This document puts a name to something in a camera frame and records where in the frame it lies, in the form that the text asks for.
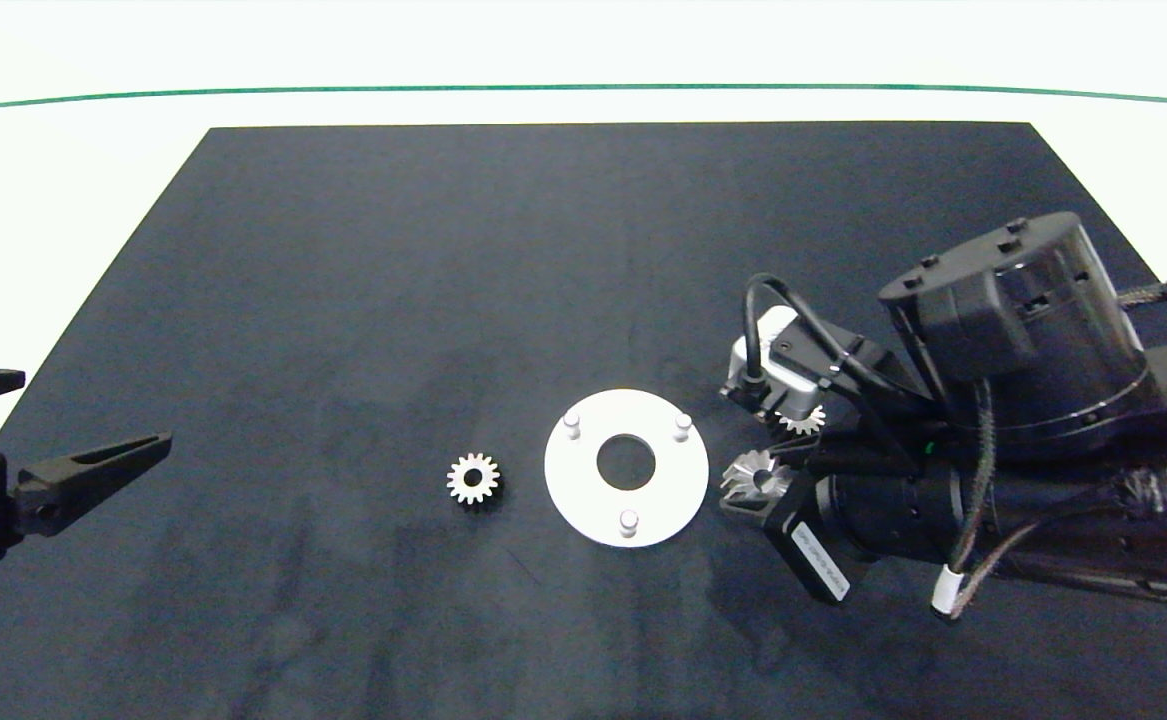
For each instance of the dark rectangular mat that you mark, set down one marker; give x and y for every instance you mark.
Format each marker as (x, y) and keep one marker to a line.
(343, 300)

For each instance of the small steel planetary gear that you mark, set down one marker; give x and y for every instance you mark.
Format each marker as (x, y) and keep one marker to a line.
(815, 419)
(485, 483)
(740, 475)

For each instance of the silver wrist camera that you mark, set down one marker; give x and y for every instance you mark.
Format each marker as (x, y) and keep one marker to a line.
(779, 328)

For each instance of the round white pinned plate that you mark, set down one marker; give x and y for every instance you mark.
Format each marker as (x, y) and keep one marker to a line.
(583, 500)

